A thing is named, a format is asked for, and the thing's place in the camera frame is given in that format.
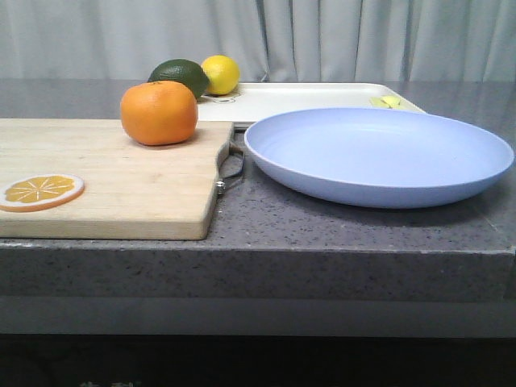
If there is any grey curtain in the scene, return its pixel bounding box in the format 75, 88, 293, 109
1, 1, 515, 82

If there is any dark green lime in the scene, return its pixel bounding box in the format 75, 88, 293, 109
148, 59, 210, 98

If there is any orange mandarin fruit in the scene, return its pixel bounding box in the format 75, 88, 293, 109
119, 81, 198, 146

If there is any yellow lemon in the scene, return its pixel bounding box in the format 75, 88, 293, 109
201, 55, 240, 95

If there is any orange slice coaster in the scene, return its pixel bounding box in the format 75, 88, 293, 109
1, 174, 85, 212

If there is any light blue plate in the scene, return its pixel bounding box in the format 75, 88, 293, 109
244, 108, 514, 209

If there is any metal cutting board handle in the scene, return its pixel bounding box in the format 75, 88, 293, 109
215, 141, 245, 196

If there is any wooden cutting board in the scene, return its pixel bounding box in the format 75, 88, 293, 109
1, 119, 233, 240

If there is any cream white tray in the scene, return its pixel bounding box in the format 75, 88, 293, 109
198, 83, 422, 127

